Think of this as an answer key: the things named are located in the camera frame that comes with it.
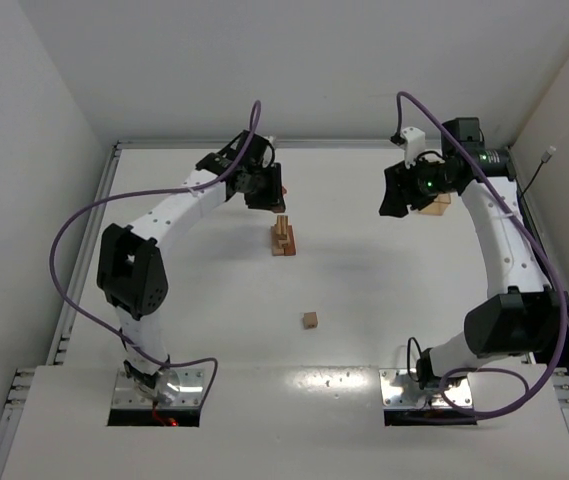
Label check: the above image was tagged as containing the clear amber plastic box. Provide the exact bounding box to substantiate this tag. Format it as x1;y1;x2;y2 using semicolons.
418;193;452;216

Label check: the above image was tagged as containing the light long wood block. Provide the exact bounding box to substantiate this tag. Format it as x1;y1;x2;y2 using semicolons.
270;226;285;256

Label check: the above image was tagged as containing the reddish long wood block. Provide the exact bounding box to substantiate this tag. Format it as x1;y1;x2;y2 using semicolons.
283;225;296;256

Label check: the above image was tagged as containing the small light wood cube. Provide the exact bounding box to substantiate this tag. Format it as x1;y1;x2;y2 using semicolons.
302;312;318;329

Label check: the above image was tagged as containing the reddish arch wood block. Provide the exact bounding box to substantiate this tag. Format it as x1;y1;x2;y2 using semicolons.
271;186;287;214

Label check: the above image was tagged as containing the striped zebrawood block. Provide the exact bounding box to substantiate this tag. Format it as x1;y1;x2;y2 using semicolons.
275;215;289;238

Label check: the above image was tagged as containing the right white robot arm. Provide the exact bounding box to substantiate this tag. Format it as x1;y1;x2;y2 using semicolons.
379;117;561;388

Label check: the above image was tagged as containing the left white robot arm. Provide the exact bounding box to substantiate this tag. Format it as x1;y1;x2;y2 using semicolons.
97;131;285;402

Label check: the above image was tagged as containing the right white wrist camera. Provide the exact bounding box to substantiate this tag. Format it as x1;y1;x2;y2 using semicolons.
390;127;426;168

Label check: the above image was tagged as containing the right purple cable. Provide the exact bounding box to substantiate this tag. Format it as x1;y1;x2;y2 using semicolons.
388;90;568;421

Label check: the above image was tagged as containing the purple cable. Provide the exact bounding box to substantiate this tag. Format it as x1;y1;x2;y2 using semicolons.
48;99;219;374
388;90;568;421

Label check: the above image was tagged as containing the black cable with white plug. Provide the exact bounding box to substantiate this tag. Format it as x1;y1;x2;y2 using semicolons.
518;145;557;196

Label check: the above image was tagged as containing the aluminium table frame rail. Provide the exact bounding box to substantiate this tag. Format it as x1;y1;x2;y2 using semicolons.
0;141;569;479

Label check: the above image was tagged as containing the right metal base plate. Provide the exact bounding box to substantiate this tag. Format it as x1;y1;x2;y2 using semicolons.
379;368;473;412

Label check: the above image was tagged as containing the metal base plate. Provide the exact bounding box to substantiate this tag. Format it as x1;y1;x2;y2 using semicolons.
379;368;473;412
111;368;204;411

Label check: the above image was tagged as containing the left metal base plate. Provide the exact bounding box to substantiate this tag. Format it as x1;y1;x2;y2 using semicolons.
111;368;204;411

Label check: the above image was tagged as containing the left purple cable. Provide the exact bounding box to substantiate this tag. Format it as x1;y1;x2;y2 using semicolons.
48;99;219;374

